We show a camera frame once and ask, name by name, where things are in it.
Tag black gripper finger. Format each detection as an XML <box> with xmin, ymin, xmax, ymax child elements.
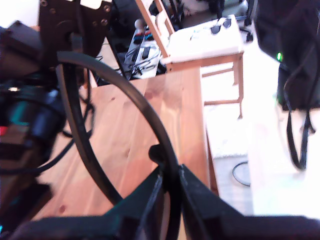
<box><xmin>99</xmin><ymin>171</ymin><xmax>164</xmax><ymax>240</ymax></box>
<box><xmin>179</xmin><ymin>163</ymin><xmax>247</xmax><ymax>240</ymax></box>

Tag black floor cable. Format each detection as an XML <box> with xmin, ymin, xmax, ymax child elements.
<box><xmin>231</xmin><ymin>161</ymin><xmax>251</xmax><ymax>187</ymax></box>

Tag white power strip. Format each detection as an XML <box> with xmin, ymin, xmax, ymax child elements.
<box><xmin>126</xmin><ymin>37</ymin><xmax>161</xmax><ymax>75</ymax></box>

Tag wooden chair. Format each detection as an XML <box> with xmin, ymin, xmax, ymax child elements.
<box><xmin>134</xmin><ymin>0</ymin><xmax>245</xmax><ymax>120</ymax></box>

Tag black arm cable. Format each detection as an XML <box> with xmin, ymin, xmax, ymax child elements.
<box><xmin>283</xmin><ymin>42</ymin><xmax>317</xmax><ymax>171</ymax></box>
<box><xmin>0</xmin><ymin>138</ymin><xmax>76</xmax><ymax>176</ymax></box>

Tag white seat cushion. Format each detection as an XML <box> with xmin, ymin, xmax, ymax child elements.
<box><xmin>159</xmin><ymin>14</ymin><xmax>245</xmax><ymax>65</ymax></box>

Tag small black sunglasses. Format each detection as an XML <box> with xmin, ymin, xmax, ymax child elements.
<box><xmin>209</xmin><ymin>17</ymin><xmax>233</xmax><ymax>35</ymax></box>

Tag black sunglasses with blue lenses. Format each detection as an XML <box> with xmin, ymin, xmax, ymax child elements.
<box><xmin>56</xmin><ymin>51</ymin><xmax>185</xmax><ymax>240</ymax></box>

